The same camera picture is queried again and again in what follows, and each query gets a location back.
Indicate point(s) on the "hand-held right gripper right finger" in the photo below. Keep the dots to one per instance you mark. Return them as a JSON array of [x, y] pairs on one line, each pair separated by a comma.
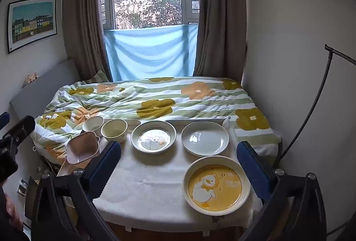
[[251, 171]]

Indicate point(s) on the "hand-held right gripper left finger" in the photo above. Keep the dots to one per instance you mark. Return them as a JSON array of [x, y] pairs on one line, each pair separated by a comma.
[[107, 165]]

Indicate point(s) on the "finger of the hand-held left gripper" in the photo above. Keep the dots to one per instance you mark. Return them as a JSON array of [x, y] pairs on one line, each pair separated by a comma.
[[22, 126], [4, 118]]

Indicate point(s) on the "pink square bowl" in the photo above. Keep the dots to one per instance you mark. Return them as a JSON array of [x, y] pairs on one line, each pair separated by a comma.
[[83, 147]]

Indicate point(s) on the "cream printed bowl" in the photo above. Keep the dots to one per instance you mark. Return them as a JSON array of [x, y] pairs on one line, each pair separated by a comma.
[[114, 129]]

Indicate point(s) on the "yellow duck plate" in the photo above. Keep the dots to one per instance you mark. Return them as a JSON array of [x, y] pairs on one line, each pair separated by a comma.
[[215, 185]]

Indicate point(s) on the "white bowl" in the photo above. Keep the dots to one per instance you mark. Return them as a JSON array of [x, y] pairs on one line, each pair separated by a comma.
[[93, 124]]

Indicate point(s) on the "blue rimmed duck plate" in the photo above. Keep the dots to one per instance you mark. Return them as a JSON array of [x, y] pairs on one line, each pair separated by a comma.
[[153, 136]]

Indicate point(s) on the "plain white plate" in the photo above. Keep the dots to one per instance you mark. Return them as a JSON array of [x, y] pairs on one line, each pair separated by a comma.
[[205, 138]]

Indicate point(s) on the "person's left hand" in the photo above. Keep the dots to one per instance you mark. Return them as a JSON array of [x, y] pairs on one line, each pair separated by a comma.
[[12, 211]]

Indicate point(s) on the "white tablecloth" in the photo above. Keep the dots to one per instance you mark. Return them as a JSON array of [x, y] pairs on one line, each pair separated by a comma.
[[150, 177]]

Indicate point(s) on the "grey headboard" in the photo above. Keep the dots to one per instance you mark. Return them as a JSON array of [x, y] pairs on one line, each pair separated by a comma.
[[41, 85]]

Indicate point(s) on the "small plush toy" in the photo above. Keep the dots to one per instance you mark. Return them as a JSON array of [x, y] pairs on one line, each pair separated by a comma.
[[31, 78]]

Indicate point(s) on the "green patterned pillow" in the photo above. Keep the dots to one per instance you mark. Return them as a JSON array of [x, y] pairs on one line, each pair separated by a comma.
[[98, 76]]

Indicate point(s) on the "floral striped blanket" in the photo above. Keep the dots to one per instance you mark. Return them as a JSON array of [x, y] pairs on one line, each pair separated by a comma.
[[167, 99]]

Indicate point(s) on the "framed houses poster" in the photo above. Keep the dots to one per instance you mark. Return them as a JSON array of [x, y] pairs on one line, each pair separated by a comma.
[[32, 23]]

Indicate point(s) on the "light blue cloth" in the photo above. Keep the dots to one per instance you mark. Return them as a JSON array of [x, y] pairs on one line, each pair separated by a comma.
[[150, 51]]

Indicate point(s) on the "brown curtain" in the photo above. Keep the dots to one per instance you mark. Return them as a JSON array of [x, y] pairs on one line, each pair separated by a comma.
[[219, 15], [83, 21]]

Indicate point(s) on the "white wall socket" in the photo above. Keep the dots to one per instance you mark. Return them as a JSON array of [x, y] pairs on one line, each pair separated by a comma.
[[22, 186]]

